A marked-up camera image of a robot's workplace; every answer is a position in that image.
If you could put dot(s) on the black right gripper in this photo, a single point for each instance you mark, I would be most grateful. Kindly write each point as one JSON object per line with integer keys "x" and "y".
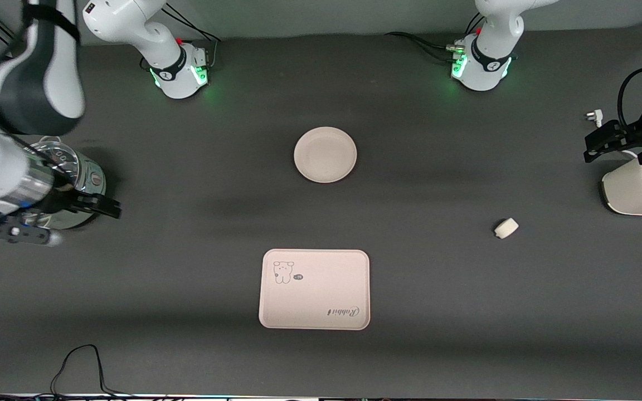
{"x": 71, "y": 201}

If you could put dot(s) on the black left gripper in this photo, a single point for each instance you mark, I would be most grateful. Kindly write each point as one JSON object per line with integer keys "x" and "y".
{"x": 636, "y": 137}

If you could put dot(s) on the small white bun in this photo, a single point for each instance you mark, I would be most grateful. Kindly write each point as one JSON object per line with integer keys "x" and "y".
{"x": 506, "y": 228}

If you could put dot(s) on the round beige plate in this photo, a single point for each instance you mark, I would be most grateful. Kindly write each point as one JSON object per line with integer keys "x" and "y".
{"x": 325, "y": 155}

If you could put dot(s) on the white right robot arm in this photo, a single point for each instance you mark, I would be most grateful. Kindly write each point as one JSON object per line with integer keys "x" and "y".
{"x": 48, "y": 67}

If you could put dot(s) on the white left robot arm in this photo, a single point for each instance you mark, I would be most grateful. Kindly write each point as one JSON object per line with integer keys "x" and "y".
{"x": 488, "y": 67}

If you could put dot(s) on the beige rabbit print tray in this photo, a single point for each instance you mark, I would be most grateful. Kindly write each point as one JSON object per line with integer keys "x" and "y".
{"x": 321, "y": 292}

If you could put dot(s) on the pale green electric pot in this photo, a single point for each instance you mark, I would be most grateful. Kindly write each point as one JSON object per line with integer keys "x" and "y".
{"x": 91, "y": 167}

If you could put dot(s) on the white toaster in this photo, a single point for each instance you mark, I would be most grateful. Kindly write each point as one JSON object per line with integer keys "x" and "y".
{"x": 633, "y": 192}

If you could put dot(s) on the glass pot lid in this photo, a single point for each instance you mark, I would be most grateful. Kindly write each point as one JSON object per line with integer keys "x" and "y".
{"x": 62, "y": 156}

